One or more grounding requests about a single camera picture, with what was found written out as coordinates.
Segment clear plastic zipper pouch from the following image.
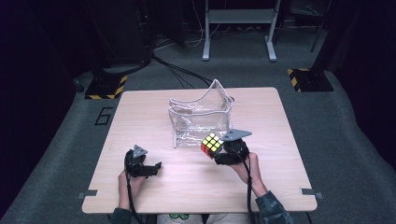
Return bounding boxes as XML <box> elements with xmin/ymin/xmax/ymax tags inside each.
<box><xmin>167</xmin><ymin>78</ymin><xmax>235</xmax><ymax>149</ymax></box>

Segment grey metal table bracket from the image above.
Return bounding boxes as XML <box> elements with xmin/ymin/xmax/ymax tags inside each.
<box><xmin>78</xmin><ymin>189</ymin><xmax>98</xmax><ymax>200</ymax></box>
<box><xmin>301</xmin><ymin>188</ymin><xmax>324</xmax><ymax>200</ymax></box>

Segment colourful puzzle cube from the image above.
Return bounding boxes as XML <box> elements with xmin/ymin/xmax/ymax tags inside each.
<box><xmin>200</xmin><ymin>133</ymin><xmax>225</xmax><ymax>161</ymax></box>

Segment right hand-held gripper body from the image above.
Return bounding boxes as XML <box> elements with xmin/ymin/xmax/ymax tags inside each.
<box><xmin>221</xmin><ymin>129</ymin><xmax>253</xmax><ymax>165</ymax></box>

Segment person's left hand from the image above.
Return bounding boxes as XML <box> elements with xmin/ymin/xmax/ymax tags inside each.
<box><xmin>117</xmin><ymin>170</ymin><xmax>146</xmax><ymax>204</ymax></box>

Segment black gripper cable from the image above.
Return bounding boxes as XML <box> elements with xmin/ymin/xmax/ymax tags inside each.
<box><xmin>228</xmin><ymin>147</ymin><xmax>254</xmax><ymax>224</ymax></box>
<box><xmin>124</xmin><ymin>169</ymin><xmax>139</xmax><ymax>224</ymax></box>

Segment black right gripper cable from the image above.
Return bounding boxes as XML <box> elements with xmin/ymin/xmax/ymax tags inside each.
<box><xmin>228</xmin><ymin>147</ymin><xmax>254</xmax><ymax>224</ymax></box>

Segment person's right hand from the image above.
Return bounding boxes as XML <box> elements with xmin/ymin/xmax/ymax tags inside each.
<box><xmin>229</xmin><ymin>151</ymin><xmax>262</xmax><ymax>189</ymax></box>

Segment black slanted pole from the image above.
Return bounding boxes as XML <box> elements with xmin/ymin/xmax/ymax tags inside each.
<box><xmin>310</xmin><ymin>0</ymin><xmax>332</xmax><ymax>53</ymax></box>

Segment black yellow striped stand base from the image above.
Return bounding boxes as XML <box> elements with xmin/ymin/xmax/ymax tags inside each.
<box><xmin>287</xmin><ymin>67</ymin><xmax>334</xmax><ymax>93</ymax></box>
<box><xmin>84</xmin><ymin>73</ymin><xmax>129</xmax><ymax>101</ymax></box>

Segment black floor cables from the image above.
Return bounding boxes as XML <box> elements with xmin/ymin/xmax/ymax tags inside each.
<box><xmin>151</xmin><ymin>55</ymin><xmax>216</xmax><ymax>90</ymax></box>

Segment person's white trousers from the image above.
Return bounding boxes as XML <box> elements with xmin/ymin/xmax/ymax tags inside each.
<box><xmin>155</xmin><ymin>213</ymin><xmax>251</xmax><ymax>224</ymax></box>

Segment white metal stand frame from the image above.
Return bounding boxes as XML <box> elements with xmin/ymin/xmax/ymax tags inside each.
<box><xmin>202</xmin><ymin>0</ymin><xmax>283</xmax><ymax>63</ymax></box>

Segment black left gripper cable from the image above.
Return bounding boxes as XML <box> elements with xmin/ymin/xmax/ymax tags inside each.
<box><xmin>124</xmin><ymin>169</ymin><xmax>139</xmax><ymax>224</ymax></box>

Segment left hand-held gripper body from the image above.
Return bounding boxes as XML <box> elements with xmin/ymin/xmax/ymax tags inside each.
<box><xmin>124</xmin><ymin>144</ymin><xmax>151</xmax><ymax>179</ymax></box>

